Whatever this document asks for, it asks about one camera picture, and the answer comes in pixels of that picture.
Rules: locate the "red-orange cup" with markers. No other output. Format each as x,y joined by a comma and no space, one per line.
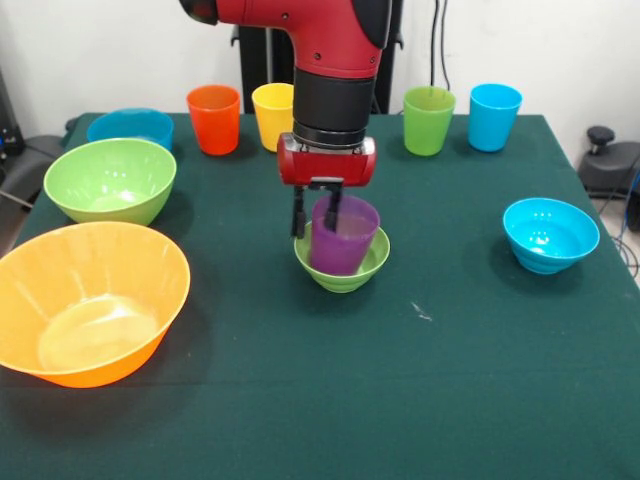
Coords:
214,125

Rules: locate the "black equipment box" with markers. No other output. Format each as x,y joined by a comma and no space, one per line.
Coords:
9,125

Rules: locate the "small cyan bowl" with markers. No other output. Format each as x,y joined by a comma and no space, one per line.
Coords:
550,235

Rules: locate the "large orange bowl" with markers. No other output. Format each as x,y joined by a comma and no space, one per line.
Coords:
90,310

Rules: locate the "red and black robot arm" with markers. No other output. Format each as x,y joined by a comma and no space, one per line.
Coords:
330,60

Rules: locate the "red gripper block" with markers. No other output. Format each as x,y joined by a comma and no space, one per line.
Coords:
325,167

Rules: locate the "large green bowl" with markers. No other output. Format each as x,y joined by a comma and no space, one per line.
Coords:
110,180

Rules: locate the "blue cup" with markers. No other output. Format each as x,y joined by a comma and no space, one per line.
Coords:
494,120

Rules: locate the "purple cup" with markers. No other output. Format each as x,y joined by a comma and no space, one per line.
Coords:
345,250

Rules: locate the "dark green tablecloth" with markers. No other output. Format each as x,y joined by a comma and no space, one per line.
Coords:
350,375

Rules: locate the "green cup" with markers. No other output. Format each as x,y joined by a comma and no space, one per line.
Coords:
430,125

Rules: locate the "yellow cup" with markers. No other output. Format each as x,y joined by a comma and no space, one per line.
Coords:
272,125

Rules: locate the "small green bowl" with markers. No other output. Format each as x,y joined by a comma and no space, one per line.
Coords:
340,282

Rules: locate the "grey floor base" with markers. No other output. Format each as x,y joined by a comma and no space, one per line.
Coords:
30,165

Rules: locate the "large blue bowl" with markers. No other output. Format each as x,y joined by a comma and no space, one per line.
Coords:
130,125

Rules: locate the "grey base with black knob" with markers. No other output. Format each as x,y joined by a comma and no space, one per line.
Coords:
607,170

